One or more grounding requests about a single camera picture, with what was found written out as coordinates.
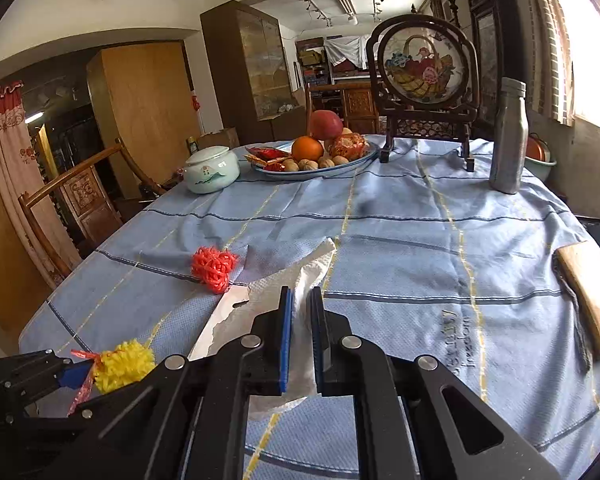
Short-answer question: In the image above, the pink floral curtain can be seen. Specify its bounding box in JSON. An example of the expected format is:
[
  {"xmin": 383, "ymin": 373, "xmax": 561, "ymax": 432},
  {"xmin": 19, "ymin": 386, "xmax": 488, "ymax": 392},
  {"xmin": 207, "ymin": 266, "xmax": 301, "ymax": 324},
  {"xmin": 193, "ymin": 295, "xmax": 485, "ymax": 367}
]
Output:
[{"xmin": 0, "ymin": 80, "xmax": 83, "ymax": 288}]

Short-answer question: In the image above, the red apple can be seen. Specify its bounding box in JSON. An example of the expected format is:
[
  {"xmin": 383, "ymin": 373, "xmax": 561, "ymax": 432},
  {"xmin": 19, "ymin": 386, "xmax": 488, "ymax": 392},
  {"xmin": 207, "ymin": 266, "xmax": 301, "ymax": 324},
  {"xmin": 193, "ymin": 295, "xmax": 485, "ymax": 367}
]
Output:
[{"xmin": 308, "ymin": 110, "xmax": 344, "ymax": 141}]

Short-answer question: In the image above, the torn white paper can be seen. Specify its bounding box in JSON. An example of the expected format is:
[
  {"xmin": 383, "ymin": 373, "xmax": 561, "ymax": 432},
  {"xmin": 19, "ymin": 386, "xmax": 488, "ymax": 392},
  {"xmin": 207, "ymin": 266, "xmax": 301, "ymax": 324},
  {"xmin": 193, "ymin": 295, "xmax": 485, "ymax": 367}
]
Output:
[{"xmin": 187, "ymin": 280, "xmax": 253, "ymax": 361}]

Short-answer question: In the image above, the red plastic basin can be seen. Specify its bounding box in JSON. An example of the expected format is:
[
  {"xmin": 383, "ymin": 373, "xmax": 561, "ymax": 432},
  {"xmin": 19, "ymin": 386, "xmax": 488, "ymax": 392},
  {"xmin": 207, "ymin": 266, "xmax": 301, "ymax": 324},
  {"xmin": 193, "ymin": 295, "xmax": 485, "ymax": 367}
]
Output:
[{"xmin": 526, "ymin": 132, "xmax": 548, "ymax": 161}]

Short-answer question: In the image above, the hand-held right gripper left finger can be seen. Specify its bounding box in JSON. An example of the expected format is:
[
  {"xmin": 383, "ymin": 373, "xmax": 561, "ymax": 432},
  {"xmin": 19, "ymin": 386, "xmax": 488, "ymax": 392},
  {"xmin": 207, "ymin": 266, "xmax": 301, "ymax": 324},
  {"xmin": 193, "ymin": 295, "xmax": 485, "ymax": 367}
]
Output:
[{"xmin": 67, "ymin": 287, "xmax": 293, "ymax": 480}]

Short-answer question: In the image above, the white hanging sheet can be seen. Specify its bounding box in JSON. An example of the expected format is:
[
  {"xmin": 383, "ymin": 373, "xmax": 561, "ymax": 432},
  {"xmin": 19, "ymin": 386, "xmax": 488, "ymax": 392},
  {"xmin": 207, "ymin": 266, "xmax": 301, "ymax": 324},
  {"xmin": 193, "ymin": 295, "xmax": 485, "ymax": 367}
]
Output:
[{"xmin": 325, "ymin": 35, "xmax": 373, "ymax": 68}]

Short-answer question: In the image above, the orange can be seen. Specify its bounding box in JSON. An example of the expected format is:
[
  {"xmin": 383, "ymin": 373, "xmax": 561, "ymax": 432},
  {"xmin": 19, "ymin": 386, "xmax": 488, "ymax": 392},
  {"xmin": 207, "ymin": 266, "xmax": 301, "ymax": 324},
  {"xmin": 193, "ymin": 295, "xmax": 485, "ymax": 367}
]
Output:
[{"xmin": 291, "ymin": 136, "xmax": 325, "ymax": 162}]

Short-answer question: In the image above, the dark carved wooden cabinet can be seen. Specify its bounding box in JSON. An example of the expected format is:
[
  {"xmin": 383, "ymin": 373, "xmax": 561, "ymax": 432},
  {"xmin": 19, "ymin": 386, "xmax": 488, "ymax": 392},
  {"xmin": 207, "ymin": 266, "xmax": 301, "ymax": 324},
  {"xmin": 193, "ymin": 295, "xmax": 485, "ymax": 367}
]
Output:
[{"xmin": 466, "ymin": 0, "xmax": 533, "ymax": 138}]

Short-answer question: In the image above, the tan leather wallet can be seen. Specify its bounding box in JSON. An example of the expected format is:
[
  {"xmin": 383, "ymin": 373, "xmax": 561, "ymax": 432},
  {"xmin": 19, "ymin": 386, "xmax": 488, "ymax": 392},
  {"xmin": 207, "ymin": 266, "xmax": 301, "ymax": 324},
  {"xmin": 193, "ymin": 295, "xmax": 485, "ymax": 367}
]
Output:
[{"xmin": 552, "ymin": 241, "xmax": 600, "ymax": 358}]

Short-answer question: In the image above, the blue oval fruit plate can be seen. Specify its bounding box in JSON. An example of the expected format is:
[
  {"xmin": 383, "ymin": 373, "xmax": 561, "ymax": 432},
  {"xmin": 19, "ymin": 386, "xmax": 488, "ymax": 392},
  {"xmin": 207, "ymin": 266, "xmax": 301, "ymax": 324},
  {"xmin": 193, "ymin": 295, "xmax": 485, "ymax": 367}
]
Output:
[{"xmin": 252, "ymin": 139, "xmax": 381, "ymax": 181}]

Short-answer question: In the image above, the blue striped tablecloth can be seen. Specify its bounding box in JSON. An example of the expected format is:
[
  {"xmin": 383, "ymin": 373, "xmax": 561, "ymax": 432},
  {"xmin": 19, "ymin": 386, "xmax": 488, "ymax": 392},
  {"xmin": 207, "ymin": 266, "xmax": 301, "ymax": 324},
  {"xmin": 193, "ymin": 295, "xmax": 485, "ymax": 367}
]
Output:
[{"xmin": 19, "ymin": 134, "xmax": 600, "ymax": 480}]

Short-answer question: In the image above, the round embroidered screen on stand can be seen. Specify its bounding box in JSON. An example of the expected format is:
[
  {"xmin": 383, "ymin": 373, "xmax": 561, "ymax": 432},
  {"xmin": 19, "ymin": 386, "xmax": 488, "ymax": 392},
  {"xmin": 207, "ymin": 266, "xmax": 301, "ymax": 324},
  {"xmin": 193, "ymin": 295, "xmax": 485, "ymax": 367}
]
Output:
[{"xmin": 367, "ymin": 15, "xmax": 481, "ymax": 172}]

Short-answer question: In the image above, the light wooden wardrobe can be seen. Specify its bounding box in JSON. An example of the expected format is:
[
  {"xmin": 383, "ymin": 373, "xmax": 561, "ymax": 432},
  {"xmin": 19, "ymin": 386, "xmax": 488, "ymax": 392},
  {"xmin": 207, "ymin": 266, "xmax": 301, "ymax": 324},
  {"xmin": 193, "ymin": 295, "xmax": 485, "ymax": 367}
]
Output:
[{"xmin": 86, "ymin": 41, "xmax": 203, "ymax": 200}]

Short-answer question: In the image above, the carved wooden armchair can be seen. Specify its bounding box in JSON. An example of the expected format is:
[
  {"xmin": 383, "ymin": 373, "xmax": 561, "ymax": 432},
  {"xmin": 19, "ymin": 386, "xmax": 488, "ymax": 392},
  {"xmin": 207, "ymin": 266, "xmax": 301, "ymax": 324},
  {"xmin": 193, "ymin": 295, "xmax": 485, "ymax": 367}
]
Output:
[
  {"xmin": 19, "ymin": 139, "xmax": 168, "ymax": 276},
  {"xmin": 305, "ymin": 85, "xmax": 381, "ymax": 135}
]

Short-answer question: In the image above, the beige window curtain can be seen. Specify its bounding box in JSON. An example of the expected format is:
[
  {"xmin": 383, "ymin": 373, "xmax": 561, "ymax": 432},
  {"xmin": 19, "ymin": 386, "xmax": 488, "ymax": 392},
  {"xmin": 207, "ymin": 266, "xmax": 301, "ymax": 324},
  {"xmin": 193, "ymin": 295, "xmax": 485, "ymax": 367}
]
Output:
[{"xmin": 522, "ymin": 0, "xmax": 577, "ymax": 127}]

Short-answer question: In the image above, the fruit in red mesh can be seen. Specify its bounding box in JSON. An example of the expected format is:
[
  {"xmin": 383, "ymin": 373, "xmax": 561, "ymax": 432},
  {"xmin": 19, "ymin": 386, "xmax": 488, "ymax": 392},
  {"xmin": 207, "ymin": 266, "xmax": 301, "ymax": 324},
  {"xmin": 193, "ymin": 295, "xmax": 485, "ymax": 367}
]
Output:
[{"xmin": 328, "ymin": 132, "xmax": 371, "ymax": 159}]

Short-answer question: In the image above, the green plastic basin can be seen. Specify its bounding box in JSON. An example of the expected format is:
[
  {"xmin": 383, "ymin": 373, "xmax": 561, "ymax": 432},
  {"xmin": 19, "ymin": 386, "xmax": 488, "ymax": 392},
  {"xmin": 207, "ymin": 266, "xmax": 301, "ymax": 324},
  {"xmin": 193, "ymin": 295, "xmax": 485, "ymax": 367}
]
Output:
[{"xmin": 522, "ymin": 152, "xmax": 557, "ymax": 183}]

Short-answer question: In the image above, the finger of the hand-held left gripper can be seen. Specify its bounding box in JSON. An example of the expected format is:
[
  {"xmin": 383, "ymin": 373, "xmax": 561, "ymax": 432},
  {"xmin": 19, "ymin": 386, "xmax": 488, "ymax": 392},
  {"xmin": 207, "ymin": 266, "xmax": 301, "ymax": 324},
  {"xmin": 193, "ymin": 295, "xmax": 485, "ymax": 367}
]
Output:
[
  {"xmin": 0, "ymin": 350, "xmax": 93, "ymax": 401},
  {"xmin": 10, "ymin": 404, "xmax": 111, "ymax": 441}
]

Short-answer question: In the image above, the storage shelf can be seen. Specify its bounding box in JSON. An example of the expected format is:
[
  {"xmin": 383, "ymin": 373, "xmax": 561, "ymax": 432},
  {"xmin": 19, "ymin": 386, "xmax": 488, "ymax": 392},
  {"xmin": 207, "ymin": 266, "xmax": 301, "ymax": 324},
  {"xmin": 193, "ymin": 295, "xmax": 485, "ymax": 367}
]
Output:
[{"xmin": 295, "ymin": 37, "xmax": 331, "ymax": 86}]

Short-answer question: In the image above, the silver metal bottle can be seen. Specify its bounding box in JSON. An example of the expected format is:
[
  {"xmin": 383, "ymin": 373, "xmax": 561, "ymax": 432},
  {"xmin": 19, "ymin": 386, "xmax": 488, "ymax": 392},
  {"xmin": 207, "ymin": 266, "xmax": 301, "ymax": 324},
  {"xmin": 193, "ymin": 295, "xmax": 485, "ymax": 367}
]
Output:
[{"xmin": 489, "ymin": 77, "xmax": 529, "ymax": 195}]

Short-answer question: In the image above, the white ceramic lidded jar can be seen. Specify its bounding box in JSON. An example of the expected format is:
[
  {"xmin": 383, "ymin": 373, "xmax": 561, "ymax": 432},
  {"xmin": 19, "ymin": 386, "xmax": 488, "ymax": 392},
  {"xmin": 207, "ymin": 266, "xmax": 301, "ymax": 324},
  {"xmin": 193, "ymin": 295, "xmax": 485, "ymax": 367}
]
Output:
[{"xmin": 184, "ymin": 146, "xmax": 241, "ymax": 195}]

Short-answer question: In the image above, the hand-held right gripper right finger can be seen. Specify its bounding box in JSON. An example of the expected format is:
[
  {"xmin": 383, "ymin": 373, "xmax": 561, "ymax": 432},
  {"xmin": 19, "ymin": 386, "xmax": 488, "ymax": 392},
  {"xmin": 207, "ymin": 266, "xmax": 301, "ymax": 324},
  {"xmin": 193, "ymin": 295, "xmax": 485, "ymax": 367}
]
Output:
[{"xmin": 310, "ymin": 287, "xmax": 561, "ymax": 480}]

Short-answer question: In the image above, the glass-front wooden cabinet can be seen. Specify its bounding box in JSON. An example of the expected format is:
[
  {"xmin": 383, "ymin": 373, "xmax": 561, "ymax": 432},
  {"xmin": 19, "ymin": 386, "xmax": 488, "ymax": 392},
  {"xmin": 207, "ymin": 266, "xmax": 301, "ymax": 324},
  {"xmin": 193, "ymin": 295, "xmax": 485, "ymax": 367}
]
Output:
[{"xmin": 200, "ymin": 0, "xmax": 306, "ymax": 147}]

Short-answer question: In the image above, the row of walnuts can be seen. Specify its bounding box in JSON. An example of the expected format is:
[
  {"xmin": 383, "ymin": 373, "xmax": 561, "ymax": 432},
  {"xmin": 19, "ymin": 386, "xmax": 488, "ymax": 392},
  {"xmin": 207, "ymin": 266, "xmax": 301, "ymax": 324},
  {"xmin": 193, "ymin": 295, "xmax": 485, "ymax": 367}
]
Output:
[{"xmin": 280, "ymin": 155, "xmax": 351, "ymax": 172}]

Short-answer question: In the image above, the yellow pom-pom with red ribbon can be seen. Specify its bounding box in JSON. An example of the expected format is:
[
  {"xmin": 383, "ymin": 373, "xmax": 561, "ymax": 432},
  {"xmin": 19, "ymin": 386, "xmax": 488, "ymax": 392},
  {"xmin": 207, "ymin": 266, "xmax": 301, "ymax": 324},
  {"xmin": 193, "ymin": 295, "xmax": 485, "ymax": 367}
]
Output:
[{"xmin": 67, "ymin": 338, "xmax": 157, "ymax": 418}]

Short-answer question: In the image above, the white tissue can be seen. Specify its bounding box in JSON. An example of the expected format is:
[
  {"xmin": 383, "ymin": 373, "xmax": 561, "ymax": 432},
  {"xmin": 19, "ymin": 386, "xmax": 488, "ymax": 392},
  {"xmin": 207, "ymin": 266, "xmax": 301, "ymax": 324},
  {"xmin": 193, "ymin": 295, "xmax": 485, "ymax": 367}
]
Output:
[{"xmin": 247, "ymin": 237, "xmax": 337, "ymax": 421}]

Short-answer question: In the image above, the cardboard box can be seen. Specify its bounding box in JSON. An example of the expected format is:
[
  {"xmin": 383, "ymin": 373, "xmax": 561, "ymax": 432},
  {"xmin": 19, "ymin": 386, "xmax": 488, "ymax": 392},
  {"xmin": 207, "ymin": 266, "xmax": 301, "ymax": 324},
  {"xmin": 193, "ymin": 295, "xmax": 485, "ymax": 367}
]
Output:
[{"xmin": 197, "ymin": 127, "xmax": 240, "ymax": 150}]

